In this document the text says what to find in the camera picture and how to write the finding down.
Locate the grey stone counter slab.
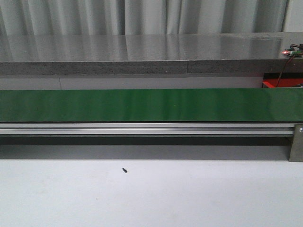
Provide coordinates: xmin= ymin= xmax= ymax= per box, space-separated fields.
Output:
xmin=0 ymin=32 xmax=303 ymax=75

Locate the green conveyor belt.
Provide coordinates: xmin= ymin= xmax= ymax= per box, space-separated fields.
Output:
xmin=0 ymin=88 xmax=303 ymax=122

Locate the red bin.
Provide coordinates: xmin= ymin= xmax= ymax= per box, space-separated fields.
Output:
xmin=262 ymin=73 xmax=303 ymax=88

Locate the green circuit board red LED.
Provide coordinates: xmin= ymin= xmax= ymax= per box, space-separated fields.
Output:
xmin=282 ymin=44 xmax=303 ymax=57

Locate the grey pleated curtain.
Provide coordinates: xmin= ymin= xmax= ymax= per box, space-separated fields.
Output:
xmin=0 ymin=0 xmax=289 ymax=35

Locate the thin brown wire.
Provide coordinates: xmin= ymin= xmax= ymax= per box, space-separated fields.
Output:
xmin=276 ymin=54 xmax=295 ymax=87

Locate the aluminium conveyor side rail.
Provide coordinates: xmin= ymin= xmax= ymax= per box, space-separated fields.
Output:
xmin=0 ymin=122 xmax=303 ymax=137

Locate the steel conveyor support bracket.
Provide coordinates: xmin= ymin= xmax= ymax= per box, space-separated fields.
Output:
xmin=289 ymin=124 xmax=303 ymax=162

